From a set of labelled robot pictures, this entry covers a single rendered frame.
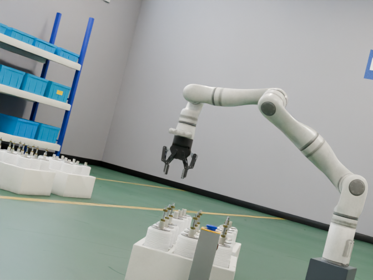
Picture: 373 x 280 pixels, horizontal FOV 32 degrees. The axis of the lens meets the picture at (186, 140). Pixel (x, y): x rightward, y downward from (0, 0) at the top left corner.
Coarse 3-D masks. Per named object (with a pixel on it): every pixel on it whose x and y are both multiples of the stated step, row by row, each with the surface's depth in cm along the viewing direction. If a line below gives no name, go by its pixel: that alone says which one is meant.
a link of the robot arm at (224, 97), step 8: (216, 88) 244; (224, 88) 243; (264, 88) 240; (272, 88) 237; (216, 96) 242; (224, 96) 241; (232, 96) 240; (240, 96) 241; (248, 96) 241; (256, 96) 240; (216, 104) 244; (224, 104) 242; (232, 104) 242; (240, 104) 243; (248, 104) 244; (256, 104) 243
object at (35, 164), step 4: (36, 148) 464; (36, 152) 464; (36, 156) 464; (32, 160) 460; (36, 160) 461; (40, 160) 464; (32, 164) 460; (36, 164) 461; (40, 164) 464; (32, 168) 460; (36, 168) 461
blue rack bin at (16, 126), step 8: (0, 120) 772; (8, 120) 766; (16, 120) 759; (24, 120) 768; (0, 128) 771; (8, 128) 764; (16, 128) 761; (24, 128) 773; (32, 128) 784; (24, 136) 776; (32, 136) 787
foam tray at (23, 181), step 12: (0, 168) 451; (12, 168) 447; (24, 168) 445; (0, 180) 450; (12, 180) 446; (24, 180) 446; (36, 180) 459; (48, 180) 473; (12, 192) 446; (24, 192) 449; (36, 192) 462; (48, 192) 477
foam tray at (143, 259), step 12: (144, 240) 258; (132, 252) 241; (144, 252) 241; (156, 252) 241; (168, 252) 243; (132, 264) 241; (144, 264) 241; (156, 264) 240; (168, 264) 240; (180, 264) 240; (132, 276) 241; (144, 276) 241; (156, 276) 240; (168, 276) 240; (180, 276) 239; (216, 276) 238; (228, 276) 238
